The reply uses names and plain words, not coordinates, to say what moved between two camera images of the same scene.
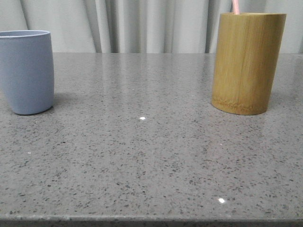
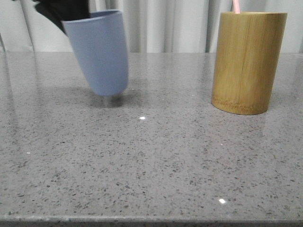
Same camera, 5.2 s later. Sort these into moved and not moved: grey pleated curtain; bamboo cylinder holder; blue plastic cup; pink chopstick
Moved: blue plastic cup
Not moved: bamboo cylinder holder; pink chopstick; grey pleated curtain
